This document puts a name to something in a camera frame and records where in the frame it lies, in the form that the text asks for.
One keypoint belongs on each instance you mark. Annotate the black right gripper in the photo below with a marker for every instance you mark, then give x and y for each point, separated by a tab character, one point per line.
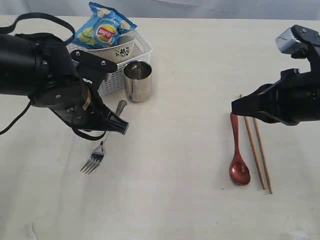
293	99

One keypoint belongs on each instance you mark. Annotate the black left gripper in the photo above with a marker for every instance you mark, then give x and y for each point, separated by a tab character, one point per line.
89	113

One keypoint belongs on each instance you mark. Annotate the brown wooden chopstick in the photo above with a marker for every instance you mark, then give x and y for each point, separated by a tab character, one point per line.
263	156

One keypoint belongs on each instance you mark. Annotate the stainless steel fork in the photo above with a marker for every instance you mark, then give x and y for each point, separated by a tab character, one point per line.
97	155

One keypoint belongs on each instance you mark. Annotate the stainless steel cup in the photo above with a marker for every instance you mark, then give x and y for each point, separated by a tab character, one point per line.
137	80

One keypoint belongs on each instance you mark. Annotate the light wooden chopstick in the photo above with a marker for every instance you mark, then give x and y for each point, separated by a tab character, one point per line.
254	151

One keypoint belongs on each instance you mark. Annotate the dark wooden spoon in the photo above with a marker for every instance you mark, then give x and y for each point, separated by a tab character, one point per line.
238	170

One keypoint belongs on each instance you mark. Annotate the speckled ceramic floral bowl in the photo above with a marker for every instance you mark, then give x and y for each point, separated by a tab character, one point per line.
116	54

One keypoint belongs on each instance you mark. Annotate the blue Lays chip bag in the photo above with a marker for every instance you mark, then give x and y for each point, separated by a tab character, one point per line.
103	28

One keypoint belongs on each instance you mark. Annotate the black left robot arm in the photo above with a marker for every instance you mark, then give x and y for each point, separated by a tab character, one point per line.
40	67

